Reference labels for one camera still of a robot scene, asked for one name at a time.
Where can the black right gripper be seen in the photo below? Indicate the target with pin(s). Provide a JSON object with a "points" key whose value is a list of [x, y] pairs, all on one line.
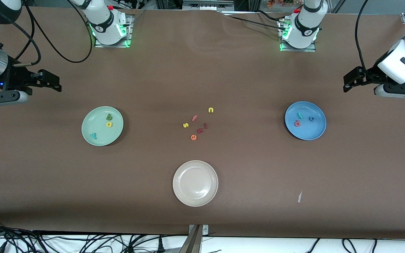
{"points": [[15, 76]]}

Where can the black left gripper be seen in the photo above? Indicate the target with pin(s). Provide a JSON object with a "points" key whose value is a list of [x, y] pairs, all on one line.
{"points": [[368, 75]]}

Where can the teal foam letter y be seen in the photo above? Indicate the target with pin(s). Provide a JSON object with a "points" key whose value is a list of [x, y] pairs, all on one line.
{"points": [[93, 136]]}

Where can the green foam letter q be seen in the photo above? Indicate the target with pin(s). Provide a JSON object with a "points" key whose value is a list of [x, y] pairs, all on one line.
{"points": [[109, 118]]}

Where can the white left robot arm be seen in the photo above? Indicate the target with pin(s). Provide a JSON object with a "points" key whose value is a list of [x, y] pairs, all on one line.
{"points": [[304, 28]]}

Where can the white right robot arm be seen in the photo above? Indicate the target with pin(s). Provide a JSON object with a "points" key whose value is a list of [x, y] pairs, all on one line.
{"points": [[104, 24]]}

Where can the green plate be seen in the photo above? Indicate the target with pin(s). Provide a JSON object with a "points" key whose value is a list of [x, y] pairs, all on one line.
{"points": [[97, 121]]}

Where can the blue plate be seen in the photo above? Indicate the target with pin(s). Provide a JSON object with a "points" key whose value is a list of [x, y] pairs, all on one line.
{"points": [[309, 131]]}

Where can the orange artificial flowers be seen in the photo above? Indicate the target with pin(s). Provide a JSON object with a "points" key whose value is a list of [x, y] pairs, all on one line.
{"points": [[279, 2]]}

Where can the brown table cover sheet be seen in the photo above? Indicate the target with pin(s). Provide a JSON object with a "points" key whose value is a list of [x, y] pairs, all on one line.
{"points": [[202, 70]]}

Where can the silver electronics box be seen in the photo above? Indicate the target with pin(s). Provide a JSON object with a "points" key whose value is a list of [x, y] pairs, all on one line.
{"points": [[207, 4]]}

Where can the beige plate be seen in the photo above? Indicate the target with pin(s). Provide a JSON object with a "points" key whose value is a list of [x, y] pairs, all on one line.
{"points": [[195, 183]]}

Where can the black power plug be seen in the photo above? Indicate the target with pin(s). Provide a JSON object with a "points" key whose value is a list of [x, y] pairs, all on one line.
{"points": [[160, 245]]}

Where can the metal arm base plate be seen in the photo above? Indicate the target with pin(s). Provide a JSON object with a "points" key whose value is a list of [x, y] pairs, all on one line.
{"points": [[313, 48], [129, 35]]}

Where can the silver metal bracket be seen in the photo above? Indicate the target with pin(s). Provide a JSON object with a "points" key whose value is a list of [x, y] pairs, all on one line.
{"points": [[205, 230]]}

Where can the aluminium mounting post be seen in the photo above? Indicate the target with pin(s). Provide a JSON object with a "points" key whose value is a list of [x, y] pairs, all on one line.
{"points": [[191, 244]]}

